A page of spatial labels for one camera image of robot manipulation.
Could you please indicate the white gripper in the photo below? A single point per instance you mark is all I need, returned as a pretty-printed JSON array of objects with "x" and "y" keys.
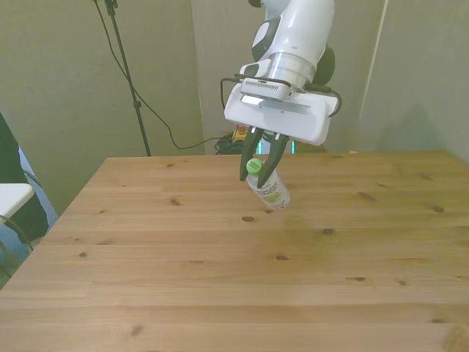
[{"x": 293, "y": 121}]

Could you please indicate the white bottle with green cap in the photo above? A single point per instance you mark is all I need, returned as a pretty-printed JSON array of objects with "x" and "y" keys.
[{"x": 273, "y": 194}]

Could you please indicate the yellow emergency stop box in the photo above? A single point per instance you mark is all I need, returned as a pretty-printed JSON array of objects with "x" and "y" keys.
[{"x": 240, "y": 133}]

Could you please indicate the black tripod pole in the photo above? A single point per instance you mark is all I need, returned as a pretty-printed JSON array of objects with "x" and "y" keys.
[{"x": 126, "y": 69}]

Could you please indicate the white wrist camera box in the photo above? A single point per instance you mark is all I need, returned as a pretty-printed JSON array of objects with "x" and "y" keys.
[{"x": 264, "y": 88}]

